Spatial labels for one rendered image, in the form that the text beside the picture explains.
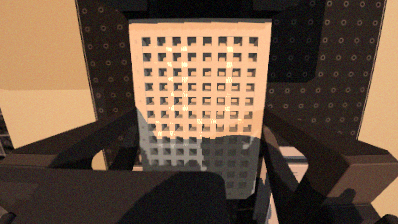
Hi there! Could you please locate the white well plate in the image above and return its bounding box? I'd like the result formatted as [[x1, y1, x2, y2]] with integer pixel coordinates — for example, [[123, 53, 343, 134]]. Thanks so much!
[[128, 18, 272, 199]]

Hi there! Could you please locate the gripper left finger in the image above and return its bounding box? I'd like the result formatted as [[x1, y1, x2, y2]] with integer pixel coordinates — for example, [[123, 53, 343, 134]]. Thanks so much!
[[0, 105, 140, 171]]

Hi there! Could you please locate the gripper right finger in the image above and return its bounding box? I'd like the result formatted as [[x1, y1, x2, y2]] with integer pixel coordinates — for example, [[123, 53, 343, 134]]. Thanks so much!
[[260, 105, 398, 224]]

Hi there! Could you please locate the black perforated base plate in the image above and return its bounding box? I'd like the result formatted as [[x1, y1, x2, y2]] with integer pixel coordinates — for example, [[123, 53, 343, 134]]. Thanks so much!
[[75, 0, 387, 224]]

